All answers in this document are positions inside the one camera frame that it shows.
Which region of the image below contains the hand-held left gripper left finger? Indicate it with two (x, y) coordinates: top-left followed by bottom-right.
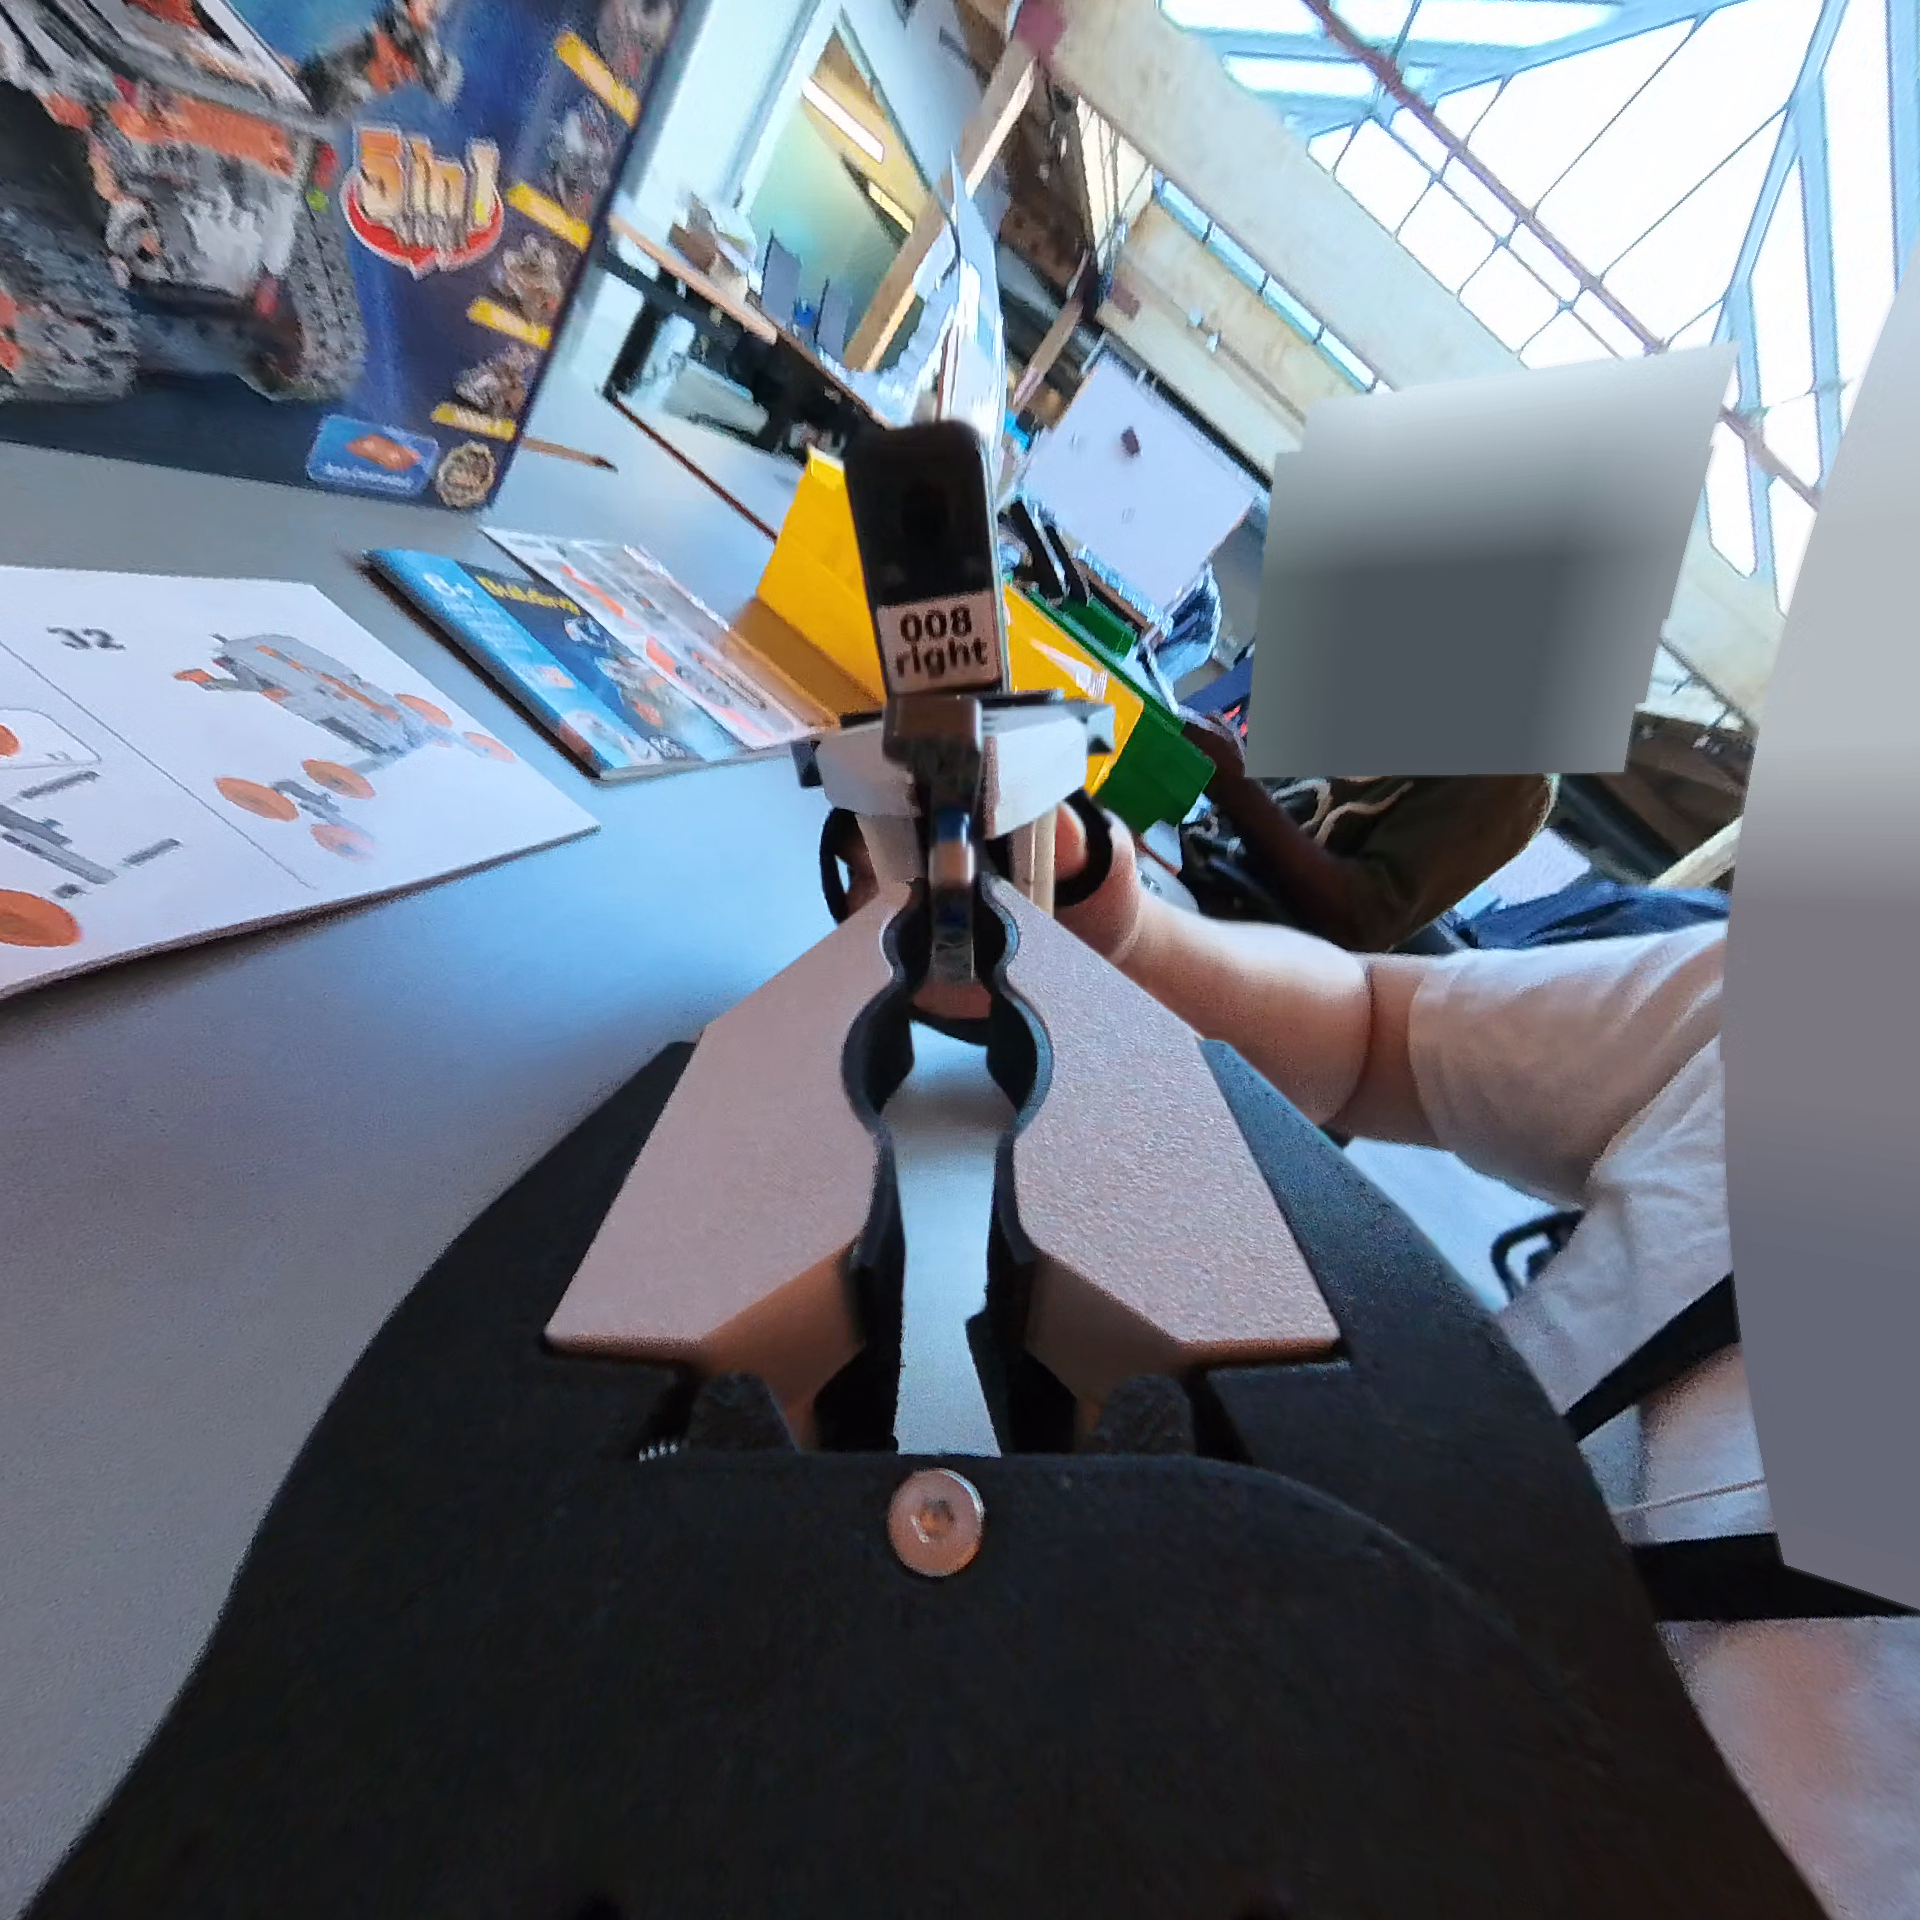
(545, 877), (918, 1450)

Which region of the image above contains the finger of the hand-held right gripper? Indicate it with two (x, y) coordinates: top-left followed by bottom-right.
(983, 703), (1121, 836)
(791, 727), (922, 820)

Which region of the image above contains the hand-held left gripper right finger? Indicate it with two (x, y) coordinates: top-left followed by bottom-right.
(967, 877), (1343, 1450)

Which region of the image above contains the person's right forearm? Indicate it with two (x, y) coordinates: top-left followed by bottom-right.
(1154, 885), (1422, 1145)

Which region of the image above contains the grey desk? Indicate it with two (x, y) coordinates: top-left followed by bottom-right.
(0, 346), (1173, 1913)

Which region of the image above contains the person's right hand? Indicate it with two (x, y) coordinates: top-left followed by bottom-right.
(1037, 795), (1203, 992)

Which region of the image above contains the green plastic bin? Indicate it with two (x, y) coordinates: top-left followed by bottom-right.
(1021, 586), (1221, 836)

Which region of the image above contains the yellow plastic bin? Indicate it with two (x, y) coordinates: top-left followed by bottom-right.
(731, 448), (1121, 797)

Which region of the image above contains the white board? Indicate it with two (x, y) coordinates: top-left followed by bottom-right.
(1017, 352), (1265, 605)

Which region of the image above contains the wooden table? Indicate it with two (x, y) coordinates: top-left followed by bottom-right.
(605, 215), (906, 455)

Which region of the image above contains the blue instruction booklet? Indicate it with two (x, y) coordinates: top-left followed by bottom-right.
(365, 525), (826, 785)

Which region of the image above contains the person's white shirt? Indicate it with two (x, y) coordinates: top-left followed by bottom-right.
(1373, 914), (1778, 1549)

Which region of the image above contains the blue cloth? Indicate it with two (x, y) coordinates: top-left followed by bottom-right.
(1474, 875), (1730, 952)

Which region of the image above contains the open white instruction booklet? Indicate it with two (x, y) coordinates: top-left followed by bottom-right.
(0, 562), (607, 1002)

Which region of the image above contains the toy robot kit box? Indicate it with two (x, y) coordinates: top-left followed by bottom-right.
(0, 0), (696, 514)

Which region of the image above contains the black strap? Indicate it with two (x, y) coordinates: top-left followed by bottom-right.
(1560, 1275), (1744, 1445)

